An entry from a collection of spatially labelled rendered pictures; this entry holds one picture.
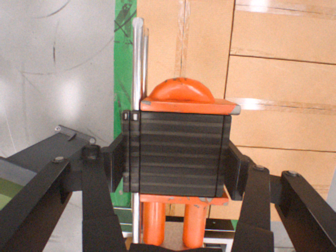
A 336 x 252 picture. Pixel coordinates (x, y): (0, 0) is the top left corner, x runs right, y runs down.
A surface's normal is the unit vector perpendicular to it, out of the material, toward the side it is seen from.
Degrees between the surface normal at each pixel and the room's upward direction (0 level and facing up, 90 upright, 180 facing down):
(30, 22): 0
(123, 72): 0
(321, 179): 0
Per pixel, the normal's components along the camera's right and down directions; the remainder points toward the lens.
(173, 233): 0.04, -0.97
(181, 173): -0.03, 0.22
